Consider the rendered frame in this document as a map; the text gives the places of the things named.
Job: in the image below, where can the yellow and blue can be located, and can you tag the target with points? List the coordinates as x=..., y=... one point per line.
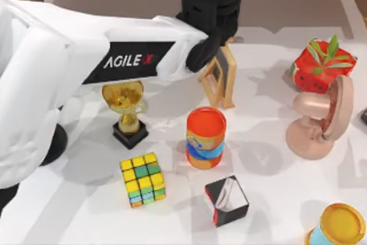
x=338, y=227

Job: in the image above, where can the gold trophy with black base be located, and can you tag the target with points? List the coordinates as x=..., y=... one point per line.
x=123, y=97

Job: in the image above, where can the orange and blue can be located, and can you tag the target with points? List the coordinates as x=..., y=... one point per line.
x=205, y=136

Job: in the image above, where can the pink desk fan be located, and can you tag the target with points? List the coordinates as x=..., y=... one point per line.
x=315, y=118

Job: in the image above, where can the colourful puzzle cube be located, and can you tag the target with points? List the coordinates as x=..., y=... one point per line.
x=143, y=180

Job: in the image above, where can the black red and white box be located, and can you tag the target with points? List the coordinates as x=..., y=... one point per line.
x=226, y=202

